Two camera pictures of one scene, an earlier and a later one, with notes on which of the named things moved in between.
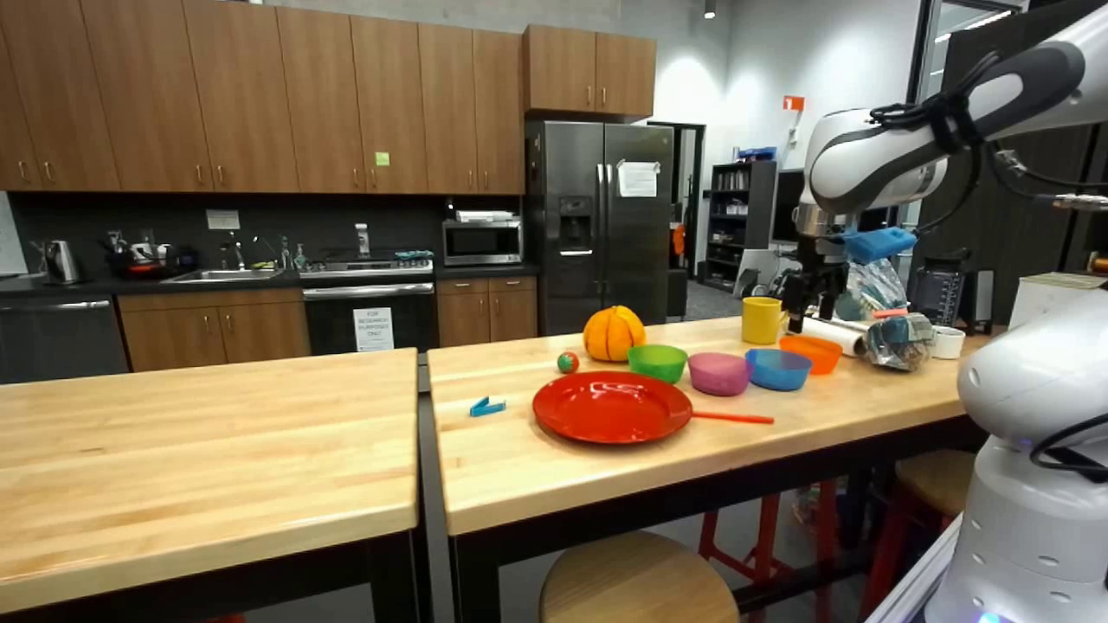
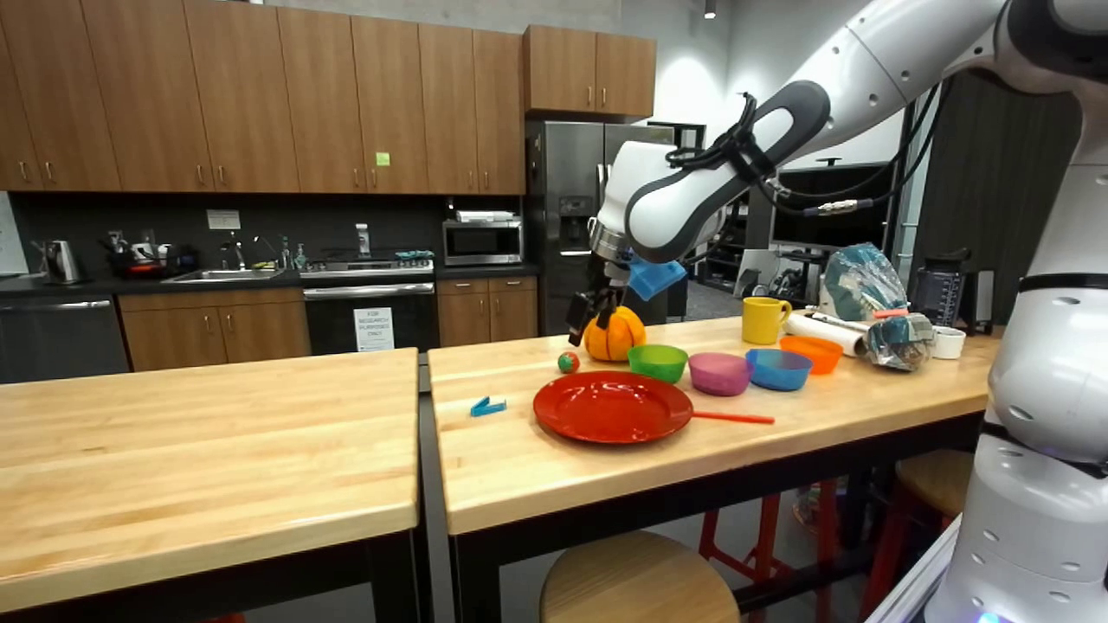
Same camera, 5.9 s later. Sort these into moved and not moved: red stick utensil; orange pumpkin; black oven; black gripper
Moved: black gripper
Not moved: red stick utensil; orange pumpkin; black oven
